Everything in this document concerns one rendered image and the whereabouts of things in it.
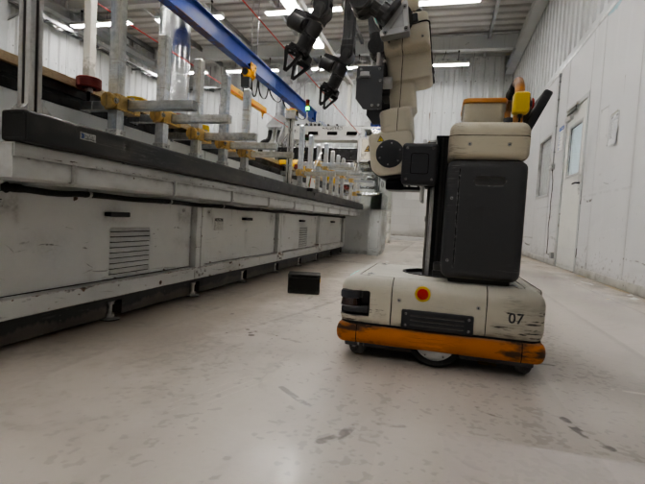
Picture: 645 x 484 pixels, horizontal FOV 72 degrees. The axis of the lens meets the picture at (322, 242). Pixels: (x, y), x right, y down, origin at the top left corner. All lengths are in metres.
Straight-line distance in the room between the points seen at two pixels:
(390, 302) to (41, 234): 1.20
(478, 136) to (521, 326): 0.62
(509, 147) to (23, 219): 1.57
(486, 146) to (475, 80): 11.47
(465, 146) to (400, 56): 0.48
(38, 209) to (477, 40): 11.04
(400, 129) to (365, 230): 4.60
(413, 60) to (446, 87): 11.12
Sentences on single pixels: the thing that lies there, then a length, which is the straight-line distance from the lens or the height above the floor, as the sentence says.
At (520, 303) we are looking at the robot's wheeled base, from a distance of 1.52.
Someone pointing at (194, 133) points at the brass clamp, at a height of 0.80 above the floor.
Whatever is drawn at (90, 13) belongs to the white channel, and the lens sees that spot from 3.14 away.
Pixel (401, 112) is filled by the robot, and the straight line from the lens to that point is 1.73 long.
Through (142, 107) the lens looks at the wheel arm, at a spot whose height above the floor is 0.80.
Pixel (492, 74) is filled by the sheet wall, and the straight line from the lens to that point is 13.04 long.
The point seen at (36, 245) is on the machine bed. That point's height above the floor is 0.33.
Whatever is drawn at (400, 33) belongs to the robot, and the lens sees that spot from 1.69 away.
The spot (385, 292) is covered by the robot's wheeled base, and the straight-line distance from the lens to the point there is 1.51.
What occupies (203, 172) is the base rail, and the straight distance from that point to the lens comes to 2.04.
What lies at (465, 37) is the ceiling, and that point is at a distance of 12.00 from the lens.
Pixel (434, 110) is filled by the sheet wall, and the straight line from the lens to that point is 12.77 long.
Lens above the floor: 0.47
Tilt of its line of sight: 3 degrees down
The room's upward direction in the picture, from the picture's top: 3 degrees clockwise
